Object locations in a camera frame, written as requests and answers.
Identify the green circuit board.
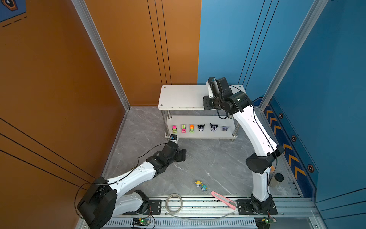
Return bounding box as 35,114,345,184
132,218,152,229
255,218,277,229

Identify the white two-tier shelf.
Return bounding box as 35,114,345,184
158,85,239,141

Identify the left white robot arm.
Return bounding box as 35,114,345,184
75,140,187,229

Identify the pink green toy truck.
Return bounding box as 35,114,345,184
172,125,178,134

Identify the pink toy car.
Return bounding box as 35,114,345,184
181,124,186,133

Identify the black purple figurine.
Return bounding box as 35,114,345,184
210,124,218,132
197,125,205,132

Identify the black round cap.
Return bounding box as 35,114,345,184
269,173,285,187

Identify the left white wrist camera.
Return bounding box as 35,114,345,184
169,134,179,144

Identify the clear coiled tube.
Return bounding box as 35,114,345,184
162,193,237,221

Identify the right green circuit board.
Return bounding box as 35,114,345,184
255,218,277,229

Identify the yellow small figurine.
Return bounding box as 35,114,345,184
195,180,202,188

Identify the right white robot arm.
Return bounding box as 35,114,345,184
203,77,285,214

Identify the pink utility knife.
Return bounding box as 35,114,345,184
211,191,236,210

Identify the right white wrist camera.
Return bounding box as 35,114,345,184
206,77,217,98

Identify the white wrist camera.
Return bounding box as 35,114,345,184
169,134,179,144
206,77,217,98

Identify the left green circuit board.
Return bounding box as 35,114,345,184
132,218,152,229

